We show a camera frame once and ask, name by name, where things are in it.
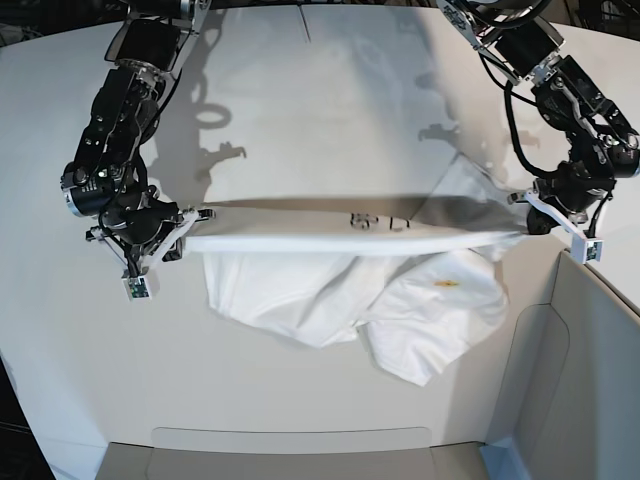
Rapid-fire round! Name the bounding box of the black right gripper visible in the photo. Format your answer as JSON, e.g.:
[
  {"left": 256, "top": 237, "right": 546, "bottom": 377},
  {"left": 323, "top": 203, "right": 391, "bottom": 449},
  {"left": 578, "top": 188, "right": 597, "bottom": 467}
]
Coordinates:
[{"left": 98, "top": 189, "right": 216, "bottom": 260}]

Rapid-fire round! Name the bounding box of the white t-shirt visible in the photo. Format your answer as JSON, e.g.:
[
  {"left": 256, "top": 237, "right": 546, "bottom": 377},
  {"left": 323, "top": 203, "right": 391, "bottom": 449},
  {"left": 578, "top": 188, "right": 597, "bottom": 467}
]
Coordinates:
[{"left": 187, "top": 156, "right": 527, "bottom": 386}]

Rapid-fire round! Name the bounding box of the grey box right side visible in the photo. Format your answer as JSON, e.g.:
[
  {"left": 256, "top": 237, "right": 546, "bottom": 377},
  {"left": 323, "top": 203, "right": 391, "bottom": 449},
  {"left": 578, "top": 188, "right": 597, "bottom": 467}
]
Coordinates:
[{"left": 480, "top": 254, "right": 639, "bottom": 479}]

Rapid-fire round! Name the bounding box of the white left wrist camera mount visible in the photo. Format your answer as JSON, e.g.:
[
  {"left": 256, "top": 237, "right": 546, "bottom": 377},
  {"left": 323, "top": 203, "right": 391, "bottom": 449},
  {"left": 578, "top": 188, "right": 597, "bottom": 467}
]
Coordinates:
[{"left": 524, "top": 189, "right": 604, "bottom": 264}]

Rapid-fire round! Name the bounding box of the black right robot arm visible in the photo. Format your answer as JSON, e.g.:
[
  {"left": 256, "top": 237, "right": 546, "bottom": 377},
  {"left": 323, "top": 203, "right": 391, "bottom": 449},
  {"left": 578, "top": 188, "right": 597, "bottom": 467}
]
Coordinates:
[{"left": 60, "top": 1, "right": 211, "bottom": 271}]

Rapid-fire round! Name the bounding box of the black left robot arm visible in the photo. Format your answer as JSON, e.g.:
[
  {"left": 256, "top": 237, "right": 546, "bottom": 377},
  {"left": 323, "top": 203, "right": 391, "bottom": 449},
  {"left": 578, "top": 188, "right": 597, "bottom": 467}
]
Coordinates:
[{"left": 437, "top": 1, "right": 639, "bottom": 238}]

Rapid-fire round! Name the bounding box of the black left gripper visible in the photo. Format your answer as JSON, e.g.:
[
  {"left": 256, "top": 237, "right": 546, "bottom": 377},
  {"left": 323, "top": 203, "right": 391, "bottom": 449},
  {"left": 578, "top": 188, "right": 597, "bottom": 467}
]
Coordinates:
[{"left": 507, "top": 160, "right": 615, "bottom": 235}]

